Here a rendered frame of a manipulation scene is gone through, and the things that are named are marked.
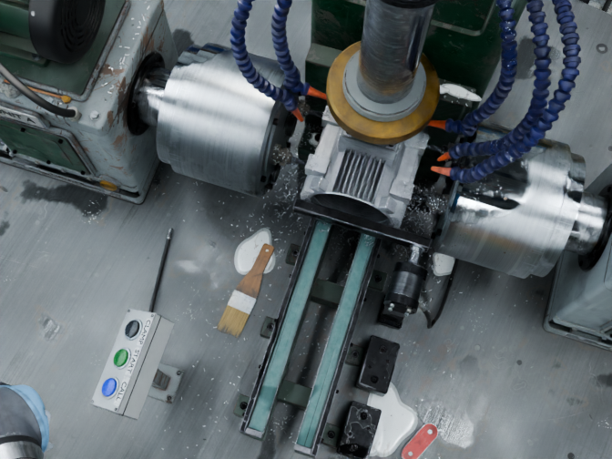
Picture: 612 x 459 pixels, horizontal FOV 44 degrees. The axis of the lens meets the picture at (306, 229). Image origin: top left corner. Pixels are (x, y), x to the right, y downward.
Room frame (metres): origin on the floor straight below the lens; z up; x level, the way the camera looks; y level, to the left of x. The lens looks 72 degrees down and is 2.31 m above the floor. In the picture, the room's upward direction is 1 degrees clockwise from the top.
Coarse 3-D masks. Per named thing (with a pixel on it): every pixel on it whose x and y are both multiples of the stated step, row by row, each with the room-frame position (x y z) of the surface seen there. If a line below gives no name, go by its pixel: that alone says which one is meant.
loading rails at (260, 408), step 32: (320, 224) 0.47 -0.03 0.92; (288, 256) 0.43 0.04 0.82; (320, 256) 0.41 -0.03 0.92; (288, 288) 0.34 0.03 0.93; (320, 288) 0.36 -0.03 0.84; (352, 288) 0.34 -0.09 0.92; (288, 320) 0.28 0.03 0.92; (352, 320) 0.28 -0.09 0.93; (288, 352) 0.22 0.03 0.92; (352, 352) 0.24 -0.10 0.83; (256, 384) 0.16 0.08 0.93; (288, 384) 0.17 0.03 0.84; (320, 384) 0.16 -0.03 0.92; (256, 416) 0.10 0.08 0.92; (320, 416) 0.11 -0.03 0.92
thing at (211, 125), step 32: (192, 64) 0.67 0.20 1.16; (224, 64) 0.68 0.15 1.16; (256, 64) 0.69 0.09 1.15; (160, 96) 0.65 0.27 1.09; (192, 96) 0.61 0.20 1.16; (224, 96) 0.61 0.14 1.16; (256, 96) 0.61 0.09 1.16; (160, 128) 0.57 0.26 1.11; (192, 128) 0.56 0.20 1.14; (224, 128) 0.56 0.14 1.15; (256, 128) 0.56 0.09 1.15; (288, 128) 0.63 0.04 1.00; (192, 160) 0.53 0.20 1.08; (224, 160) 0.52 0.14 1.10; (256, 160) 0.51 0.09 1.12; (288, 160) 0.54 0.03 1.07; (256, 192) 0.49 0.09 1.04
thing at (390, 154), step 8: (344, 136) 0.55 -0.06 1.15; (344, 144) 0.55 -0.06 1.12; (352, 144) 0.54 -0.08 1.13; (360, 144) 0.54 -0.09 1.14; (368, 144) 0.54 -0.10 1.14; (376, 144) 0.55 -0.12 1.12; (400, 144) 0.55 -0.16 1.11; (352, 152) 0.54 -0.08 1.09; (368, 152) 0.54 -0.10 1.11; (376, 152) 0.53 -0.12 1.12; (384, 152) 0.53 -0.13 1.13; (392, 152) 0.53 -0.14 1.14; (384, 160) 0.53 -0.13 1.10; (392, 160) 0.52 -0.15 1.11
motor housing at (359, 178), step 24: (336, 144) 0.57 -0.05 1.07; (336, 168) 0.52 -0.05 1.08; (360, 168) 0.51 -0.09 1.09; (384, 168) 0.52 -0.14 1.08; (408, 168) 0.53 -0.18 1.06; (312, 192) 0.48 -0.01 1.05; (336, 192) 0.47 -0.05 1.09; (360, 192) 0.47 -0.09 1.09; (384, 192) 0.48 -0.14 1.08; (360, 216) 0.48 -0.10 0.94; (384, 216) 0.47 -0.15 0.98
